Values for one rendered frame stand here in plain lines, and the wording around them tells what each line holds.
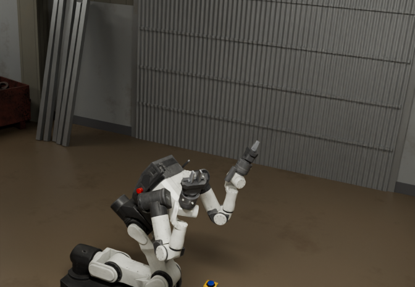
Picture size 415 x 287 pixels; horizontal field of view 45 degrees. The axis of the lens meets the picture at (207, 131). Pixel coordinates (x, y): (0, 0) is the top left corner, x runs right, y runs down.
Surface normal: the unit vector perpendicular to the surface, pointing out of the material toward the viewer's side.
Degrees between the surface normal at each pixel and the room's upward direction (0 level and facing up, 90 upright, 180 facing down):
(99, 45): 90
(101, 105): 90
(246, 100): 90
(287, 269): 0
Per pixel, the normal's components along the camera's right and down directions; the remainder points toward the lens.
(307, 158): -0.39, 0.27
